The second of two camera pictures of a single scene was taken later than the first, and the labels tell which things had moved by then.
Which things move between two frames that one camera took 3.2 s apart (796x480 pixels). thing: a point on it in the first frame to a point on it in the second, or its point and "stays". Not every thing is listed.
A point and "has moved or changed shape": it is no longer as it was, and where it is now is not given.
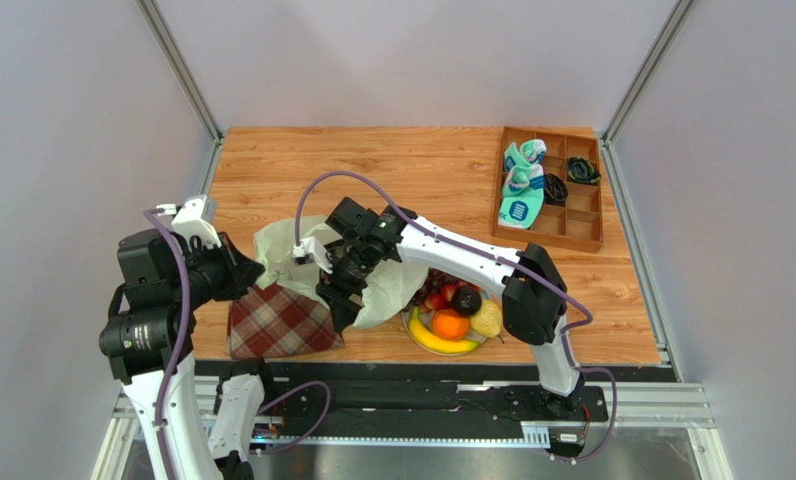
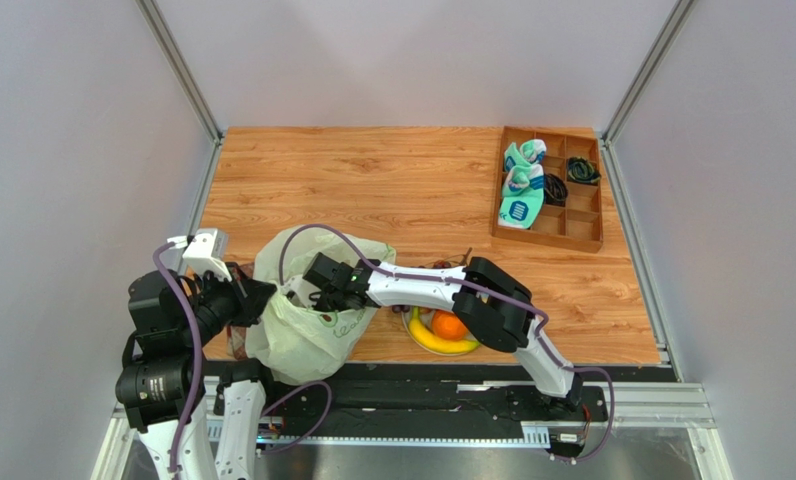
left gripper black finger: (242, 270) to (253, 294)
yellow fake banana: (427, 337) stays
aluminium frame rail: (674, 406) stays
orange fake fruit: (449, 325) stays
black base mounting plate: (309, 397) stays
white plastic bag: (390, 289) has moved or changed shape
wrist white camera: (309, 251) to (300, 289)
